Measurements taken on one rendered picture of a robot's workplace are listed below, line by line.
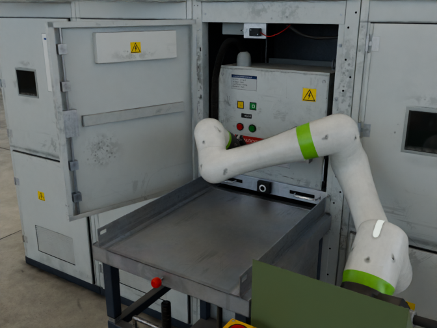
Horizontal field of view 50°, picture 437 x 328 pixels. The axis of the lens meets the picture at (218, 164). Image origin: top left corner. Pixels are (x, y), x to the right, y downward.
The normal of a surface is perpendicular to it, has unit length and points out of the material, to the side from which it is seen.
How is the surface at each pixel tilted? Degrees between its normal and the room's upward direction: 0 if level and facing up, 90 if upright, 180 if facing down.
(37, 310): 0
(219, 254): 0
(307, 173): 90
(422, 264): 90
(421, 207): 91
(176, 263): 0
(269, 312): 90
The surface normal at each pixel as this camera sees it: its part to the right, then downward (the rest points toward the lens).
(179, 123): 0.62, 0.25
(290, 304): -0.55, 0.26
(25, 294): 0.00, -0.95
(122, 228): 0.85, 0.17
